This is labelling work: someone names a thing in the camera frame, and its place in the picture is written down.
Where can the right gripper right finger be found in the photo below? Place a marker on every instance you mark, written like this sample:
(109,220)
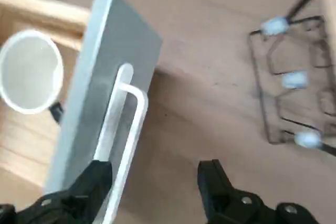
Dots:
(228,208)

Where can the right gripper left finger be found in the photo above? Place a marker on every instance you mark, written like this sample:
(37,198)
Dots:
(65,205)

